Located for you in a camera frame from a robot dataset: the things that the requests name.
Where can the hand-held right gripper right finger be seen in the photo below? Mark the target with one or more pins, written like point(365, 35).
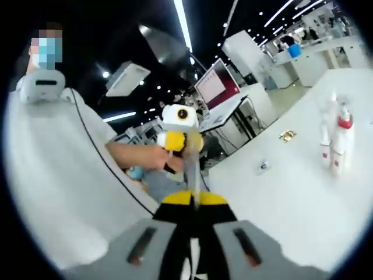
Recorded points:
point(247, 253)

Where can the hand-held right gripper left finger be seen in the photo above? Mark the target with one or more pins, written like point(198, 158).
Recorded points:
point(140, 251)

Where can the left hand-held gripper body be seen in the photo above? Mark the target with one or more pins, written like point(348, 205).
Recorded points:
point(180, 116)

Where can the black green skincare sachet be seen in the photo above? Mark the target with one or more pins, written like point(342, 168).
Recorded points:
point(192, 175)

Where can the small clear skincare sachet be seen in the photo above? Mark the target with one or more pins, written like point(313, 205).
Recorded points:
point(265, 166)

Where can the gold skincare packet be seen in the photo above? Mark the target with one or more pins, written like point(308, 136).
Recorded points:
point(288, 135)

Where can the thin-banded white skincare bottle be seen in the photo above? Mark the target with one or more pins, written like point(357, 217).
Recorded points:
point(325, 143)

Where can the red-collared white skincare bottle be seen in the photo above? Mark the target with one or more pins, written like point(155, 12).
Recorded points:
point(345, 122)

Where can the blue storage box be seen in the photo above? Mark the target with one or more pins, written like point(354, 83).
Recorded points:
point(294, 51)

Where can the person's left hand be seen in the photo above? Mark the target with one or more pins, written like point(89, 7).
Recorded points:
point(160, 159)

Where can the white monitor red screen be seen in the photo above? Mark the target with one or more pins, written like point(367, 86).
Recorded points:
point(224, 84)

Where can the ceiling air conditioner unit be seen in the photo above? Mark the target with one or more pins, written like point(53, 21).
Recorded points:
point(128, 78)

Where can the long ceiling light strip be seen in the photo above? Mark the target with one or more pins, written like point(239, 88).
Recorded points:
point(183, 23)

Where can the person in white shirt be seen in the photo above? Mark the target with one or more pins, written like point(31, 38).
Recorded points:
point(58, 175)

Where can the white chest device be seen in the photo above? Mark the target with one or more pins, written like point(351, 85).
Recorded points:
point(42, 87)

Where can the long white counter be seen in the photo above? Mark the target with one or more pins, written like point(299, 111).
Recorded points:
point(314, 61)

